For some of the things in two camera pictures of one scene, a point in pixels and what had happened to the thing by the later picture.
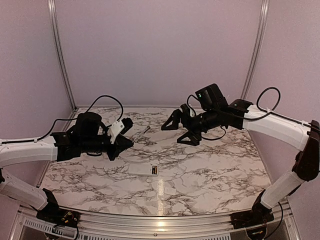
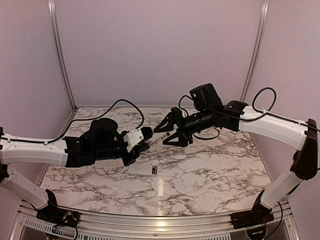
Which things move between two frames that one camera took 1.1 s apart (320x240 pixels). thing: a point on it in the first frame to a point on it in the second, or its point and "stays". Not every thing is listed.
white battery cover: x=170 y=190 stays
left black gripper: x=122 y=143 to x=138 y=149
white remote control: x=143 y=169 stays
